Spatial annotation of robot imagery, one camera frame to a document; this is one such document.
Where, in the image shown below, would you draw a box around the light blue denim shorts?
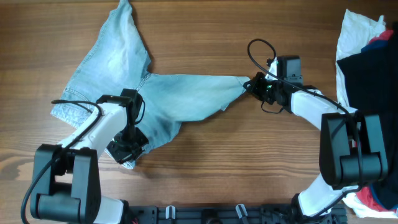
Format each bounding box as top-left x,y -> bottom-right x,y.
61,0 -> 249,154

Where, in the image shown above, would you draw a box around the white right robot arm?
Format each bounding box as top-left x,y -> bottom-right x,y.
244,72 -> 388,222

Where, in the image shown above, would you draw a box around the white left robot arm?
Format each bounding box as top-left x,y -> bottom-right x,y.
21,75 -> 247,223

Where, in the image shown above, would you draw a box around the black garment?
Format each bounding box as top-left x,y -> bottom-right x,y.
337,22 -> 397,210

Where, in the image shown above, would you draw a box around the white cloth garment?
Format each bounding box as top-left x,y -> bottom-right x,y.
336,9 -> 397,219

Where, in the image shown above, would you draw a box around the blue garment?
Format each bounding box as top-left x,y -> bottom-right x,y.
361,40 -> 388,53

